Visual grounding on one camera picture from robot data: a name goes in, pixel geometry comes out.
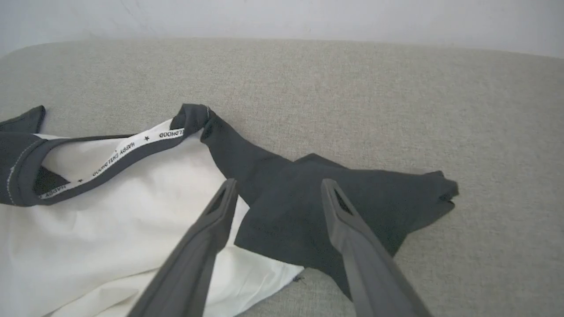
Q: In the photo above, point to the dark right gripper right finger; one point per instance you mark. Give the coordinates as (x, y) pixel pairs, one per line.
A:
(370, 273)

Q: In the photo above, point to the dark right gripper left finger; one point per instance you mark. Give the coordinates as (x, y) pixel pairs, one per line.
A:
(194, 264)

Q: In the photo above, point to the grey fabric sofa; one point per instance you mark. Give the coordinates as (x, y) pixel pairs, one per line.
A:
(352, 97)

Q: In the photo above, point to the black and white t-shirt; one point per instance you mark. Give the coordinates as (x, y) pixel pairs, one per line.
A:
(110, 229)

